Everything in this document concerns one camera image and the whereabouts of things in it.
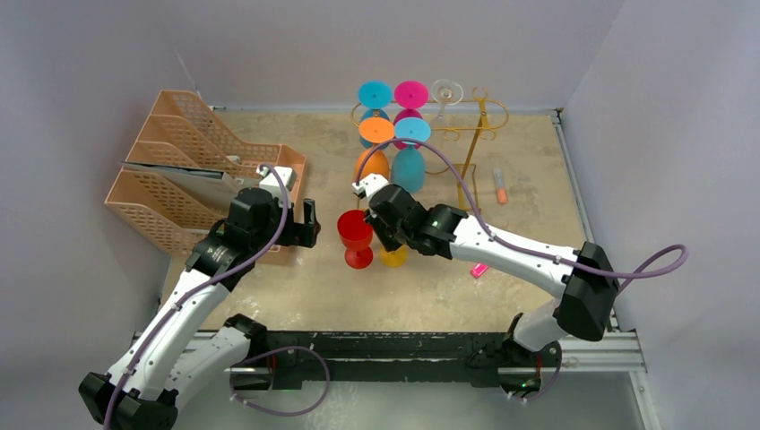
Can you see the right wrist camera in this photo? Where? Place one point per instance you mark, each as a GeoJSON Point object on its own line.
{"type": "Point", "coordinates": [366, 187]}

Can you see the peach plastic file organizer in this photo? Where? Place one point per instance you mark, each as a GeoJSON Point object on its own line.
{"type": "Point", "coordinates": [183, 131]}

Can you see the magenta wine glass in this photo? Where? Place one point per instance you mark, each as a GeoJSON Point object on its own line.
{"type": "Point", "coordinates": [411, 95]}

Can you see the orange wine glass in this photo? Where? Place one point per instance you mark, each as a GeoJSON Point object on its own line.
{"type": "Point", "coordinates": [375, 130]}

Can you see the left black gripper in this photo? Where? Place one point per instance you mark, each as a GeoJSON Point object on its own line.
{"type": "Point", "coordinates": [299, 234]}

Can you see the grey folder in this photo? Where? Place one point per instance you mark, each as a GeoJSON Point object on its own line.
{"type": "Point", "coordinates": [213, 188]}

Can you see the clear wine glass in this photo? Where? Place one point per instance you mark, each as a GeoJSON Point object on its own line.
{"type": "Point", "coordinates": [445, 93]}

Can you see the small orange-capped tube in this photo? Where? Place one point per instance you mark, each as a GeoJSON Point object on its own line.
{"type": "Point", "coordinates": [500, 188]}

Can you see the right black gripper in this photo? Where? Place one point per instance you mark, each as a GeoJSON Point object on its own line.
{"type": "Point", "coordinates": [375, 224]}

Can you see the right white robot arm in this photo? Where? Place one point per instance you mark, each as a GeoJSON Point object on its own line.
{"type": "Point", "coordinates": [582, 301]}

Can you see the yellow wine glass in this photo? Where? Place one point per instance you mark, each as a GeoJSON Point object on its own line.
{"type": "Point", "coordinates": [394, 259]}

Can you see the pink highlighter marker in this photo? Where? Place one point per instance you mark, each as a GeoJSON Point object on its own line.
{"type": "Point", "coordinates": [478, 270]}

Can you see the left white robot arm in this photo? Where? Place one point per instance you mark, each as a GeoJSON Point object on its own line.
{"type": "Point", "coordinates": [147, 387]}

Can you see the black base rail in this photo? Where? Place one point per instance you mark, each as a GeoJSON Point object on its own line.
{"type": "Point", "coordinates": [481, 359]}

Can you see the blue wine glass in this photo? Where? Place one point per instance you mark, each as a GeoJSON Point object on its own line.
{"type": "Point", "coordinates": [374, 97]}
{"type": "Point", "coordinates": [408, 169]}

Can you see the red wine glass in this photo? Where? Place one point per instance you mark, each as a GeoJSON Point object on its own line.
{"type": "Point", "coordinates": [356, 235]}

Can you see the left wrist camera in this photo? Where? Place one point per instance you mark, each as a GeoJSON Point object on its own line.
{"type": "Point", "coordinates": [272, 178]}

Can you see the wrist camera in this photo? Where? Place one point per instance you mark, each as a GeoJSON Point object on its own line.
{"type": "Point", "coordinates": [272, 178]}
{"type": "Point", "coordinates": [366, 187]}

